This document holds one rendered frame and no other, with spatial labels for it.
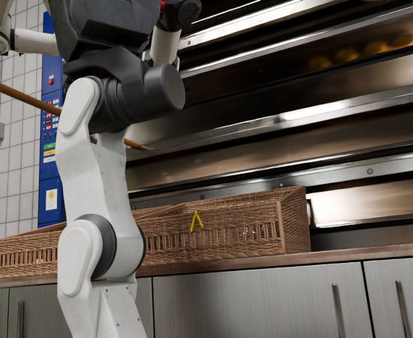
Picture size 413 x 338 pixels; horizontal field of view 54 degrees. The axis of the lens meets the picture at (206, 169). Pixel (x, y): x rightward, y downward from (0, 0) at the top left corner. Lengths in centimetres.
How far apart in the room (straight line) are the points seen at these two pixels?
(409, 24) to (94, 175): 128
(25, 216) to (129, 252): 158
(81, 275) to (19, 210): 165
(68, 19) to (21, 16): 195
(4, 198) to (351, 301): 204
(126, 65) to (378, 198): 107
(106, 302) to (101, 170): 29
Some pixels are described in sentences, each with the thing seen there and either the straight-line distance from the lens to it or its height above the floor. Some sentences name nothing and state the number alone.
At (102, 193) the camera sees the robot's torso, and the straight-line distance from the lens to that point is 94.
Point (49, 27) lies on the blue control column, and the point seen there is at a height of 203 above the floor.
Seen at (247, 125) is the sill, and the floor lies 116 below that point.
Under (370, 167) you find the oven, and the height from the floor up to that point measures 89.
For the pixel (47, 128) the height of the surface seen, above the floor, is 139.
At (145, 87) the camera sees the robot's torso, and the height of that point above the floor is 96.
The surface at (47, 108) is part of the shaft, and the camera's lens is 164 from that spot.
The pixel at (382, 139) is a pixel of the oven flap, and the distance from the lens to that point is 167.
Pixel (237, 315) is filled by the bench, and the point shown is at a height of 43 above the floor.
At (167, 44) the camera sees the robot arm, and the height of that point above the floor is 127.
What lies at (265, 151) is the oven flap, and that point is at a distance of 176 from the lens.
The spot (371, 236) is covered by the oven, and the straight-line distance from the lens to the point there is 163.
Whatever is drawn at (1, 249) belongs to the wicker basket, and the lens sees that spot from 179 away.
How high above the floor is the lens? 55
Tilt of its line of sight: 14 degrees up
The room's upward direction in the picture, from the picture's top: 4 degrees counter-clockwise
